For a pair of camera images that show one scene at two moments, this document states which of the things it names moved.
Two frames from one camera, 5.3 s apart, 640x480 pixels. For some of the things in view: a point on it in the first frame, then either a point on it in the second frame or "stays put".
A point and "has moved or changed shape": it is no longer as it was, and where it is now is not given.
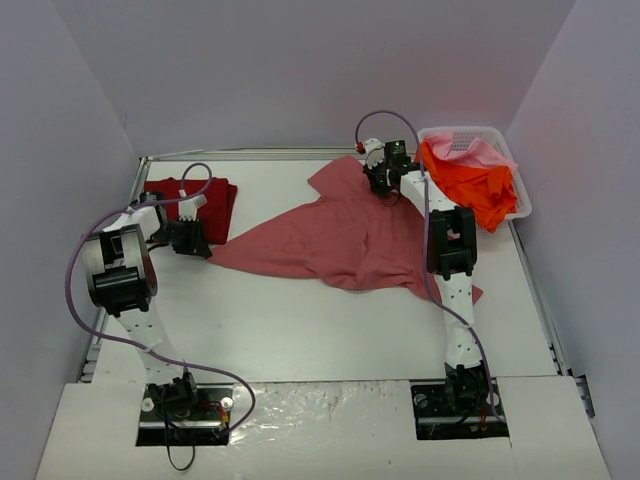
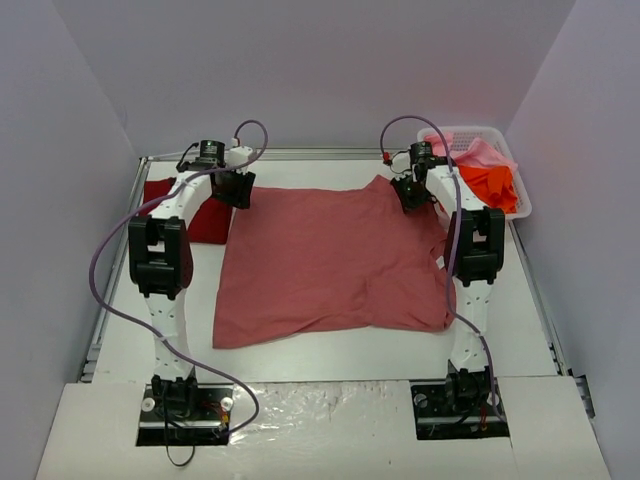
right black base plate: [435, 418] stays put
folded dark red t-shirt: [215, 215] stays put
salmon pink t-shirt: [345, 226] has moved or changed shape
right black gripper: [379, 177] → [411, 193]
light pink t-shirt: [480, 151] stays put
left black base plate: [209, 424] stays put
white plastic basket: [463, 137] stays put
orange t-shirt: [488, 190] stays put
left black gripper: [189, 238] → [235, 189]
